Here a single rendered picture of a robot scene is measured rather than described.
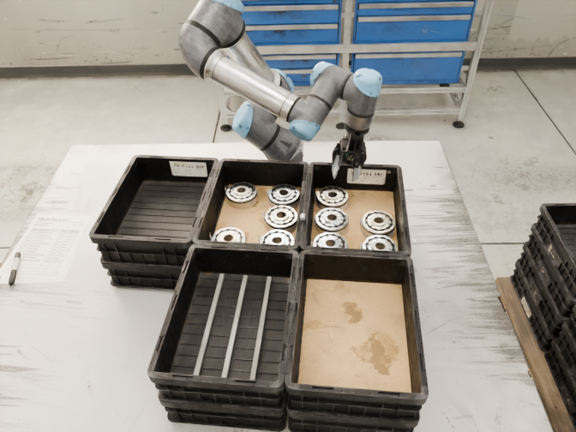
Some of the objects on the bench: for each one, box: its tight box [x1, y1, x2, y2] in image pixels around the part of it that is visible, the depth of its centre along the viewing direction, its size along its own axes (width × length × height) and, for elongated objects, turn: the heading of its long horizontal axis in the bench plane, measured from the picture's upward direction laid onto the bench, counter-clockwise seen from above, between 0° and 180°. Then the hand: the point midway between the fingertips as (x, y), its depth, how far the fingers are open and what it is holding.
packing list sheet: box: [0, 213, 93, 284], centre depth 165 cm, size 33×23×1 cm
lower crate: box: [158, 392, 287, 432], centre depth 128 cm, size 40×30×12 cm
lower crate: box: [100, 261, 183, 291], centre depth 160 cm, size 40×30×12 cm
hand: (345, 175), depth 150 cm, fingers open, 5 cm apart
